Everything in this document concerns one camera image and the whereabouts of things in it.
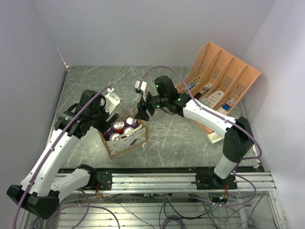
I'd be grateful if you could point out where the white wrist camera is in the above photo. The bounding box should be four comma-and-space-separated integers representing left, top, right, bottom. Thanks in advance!
134, 81, 147, 102
104, 88, 121, 115

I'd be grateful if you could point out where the purple fanta can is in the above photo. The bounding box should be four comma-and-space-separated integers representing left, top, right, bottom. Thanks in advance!
123, 127, 134, 137
125, 116, 139, 128
103, 126, 113, 141

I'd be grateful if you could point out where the red cola can back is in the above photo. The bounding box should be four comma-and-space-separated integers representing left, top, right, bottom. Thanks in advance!
112, 120, 125, 134

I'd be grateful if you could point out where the purple cable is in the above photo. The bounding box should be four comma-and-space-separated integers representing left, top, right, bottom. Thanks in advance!
11, 85, 120, 229
139, 65, 263, 208

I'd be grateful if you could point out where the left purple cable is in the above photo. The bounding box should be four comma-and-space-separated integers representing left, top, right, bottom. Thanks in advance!
11, 85, 120, 229

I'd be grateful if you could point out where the blue toy car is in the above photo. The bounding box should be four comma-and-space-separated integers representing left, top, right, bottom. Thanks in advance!
185, 84, 194, 90

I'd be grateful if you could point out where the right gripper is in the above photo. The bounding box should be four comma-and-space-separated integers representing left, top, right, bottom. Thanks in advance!
134, 91, 168, 121

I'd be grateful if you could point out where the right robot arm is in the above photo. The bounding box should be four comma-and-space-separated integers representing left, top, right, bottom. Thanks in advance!
135, 75, 254, 189

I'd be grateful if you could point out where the red cola can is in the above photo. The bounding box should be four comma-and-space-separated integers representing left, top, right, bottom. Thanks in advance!
109, 132, 120, 141
112, 120, 125, 134

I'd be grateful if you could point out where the purple Fanta can back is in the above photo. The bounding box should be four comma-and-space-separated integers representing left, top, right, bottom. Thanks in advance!
103, 126, 113, 141

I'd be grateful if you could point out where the green white small box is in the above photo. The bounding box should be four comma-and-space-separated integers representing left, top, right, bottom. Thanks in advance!
207, 132, 222, 144

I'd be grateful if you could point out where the aluminium mounting rail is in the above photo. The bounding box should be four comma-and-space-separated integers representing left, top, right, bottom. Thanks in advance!
97, 166, 276, 194

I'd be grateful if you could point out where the orange plastic desk organizer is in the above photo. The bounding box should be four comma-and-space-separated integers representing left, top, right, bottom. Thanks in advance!
175, 42, 262, 134

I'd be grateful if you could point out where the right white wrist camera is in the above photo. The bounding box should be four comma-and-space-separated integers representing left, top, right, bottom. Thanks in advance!
134, 81, 147, 102

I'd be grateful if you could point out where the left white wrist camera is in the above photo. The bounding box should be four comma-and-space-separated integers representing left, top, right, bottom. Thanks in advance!
104, 88, 121, 115

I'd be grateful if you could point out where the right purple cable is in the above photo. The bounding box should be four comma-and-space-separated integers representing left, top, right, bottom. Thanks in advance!
139, 65, 263, 208

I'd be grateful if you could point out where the purple Fanta can front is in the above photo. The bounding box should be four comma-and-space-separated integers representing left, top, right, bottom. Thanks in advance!
123, 127, 134, 137

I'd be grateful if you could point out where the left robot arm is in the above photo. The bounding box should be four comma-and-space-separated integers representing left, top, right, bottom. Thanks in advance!
7, 87, 120, 219

